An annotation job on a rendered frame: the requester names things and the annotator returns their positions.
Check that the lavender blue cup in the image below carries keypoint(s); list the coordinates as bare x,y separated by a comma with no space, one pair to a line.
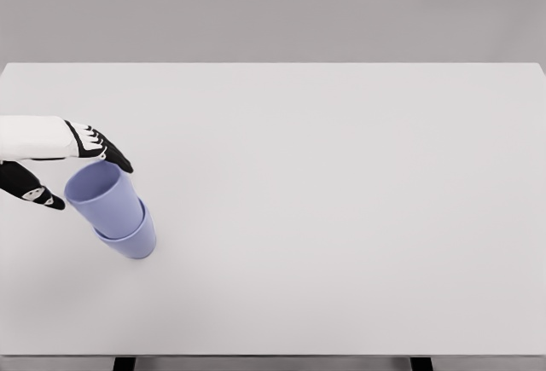
104,200
138,241

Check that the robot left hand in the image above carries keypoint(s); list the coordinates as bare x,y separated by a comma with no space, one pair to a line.
38,138

